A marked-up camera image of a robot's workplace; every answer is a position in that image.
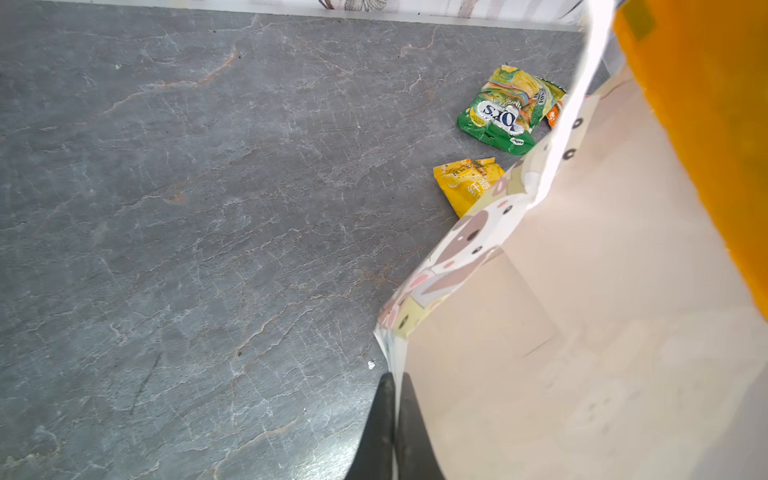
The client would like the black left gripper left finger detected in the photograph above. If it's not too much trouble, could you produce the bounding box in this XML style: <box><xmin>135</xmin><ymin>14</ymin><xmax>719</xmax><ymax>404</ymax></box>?
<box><xmin>344</xmin><ymin>373</ymin><xmax>396</xmax><ymax>480</ymax></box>

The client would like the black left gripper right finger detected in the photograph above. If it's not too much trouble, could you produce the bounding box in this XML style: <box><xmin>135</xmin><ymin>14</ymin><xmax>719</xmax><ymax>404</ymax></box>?
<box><xmin>394</xmin><ymin>373</ymin><xmax>445</xmax><ymax>480</ymax></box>

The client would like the white cartoon paper gift bag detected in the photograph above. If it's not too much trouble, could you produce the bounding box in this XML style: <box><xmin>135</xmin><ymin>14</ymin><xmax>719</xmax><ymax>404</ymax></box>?
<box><xmin>376</xmin><ymin>1</ymin><xmax>767</xmax><ymax>479</ymax></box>

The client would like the yellow snack packet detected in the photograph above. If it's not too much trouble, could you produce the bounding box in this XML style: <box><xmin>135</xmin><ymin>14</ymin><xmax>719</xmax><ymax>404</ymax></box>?
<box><xmin>433</xmin><ymin>158</ymin><xmax>504</xmax><ymax>218</ymax></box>

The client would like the green Fox's candy bag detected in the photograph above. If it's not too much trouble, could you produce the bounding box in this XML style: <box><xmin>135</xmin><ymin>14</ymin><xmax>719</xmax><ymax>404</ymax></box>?
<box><xmin>457</xmin><ymin>64</ymin><xmax>566</xmax><ymax>157</ymax></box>

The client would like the yellow Lot 100 candy bag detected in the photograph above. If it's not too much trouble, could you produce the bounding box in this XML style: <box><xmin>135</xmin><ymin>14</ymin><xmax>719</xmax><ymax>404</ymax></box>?
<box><xmin>614</xmin><ymin>0</ymin><xmax>767</xmax><ymax>313</ymax></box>

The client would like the orange snack packet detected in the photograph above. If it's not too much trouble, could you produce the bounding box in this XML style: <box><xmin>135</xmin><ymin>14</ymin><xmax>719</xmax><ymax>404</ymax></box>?
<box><xmin>545</xmin><ymin>99</ymin><xmax>564</xmax><ymax>129</ymax></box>

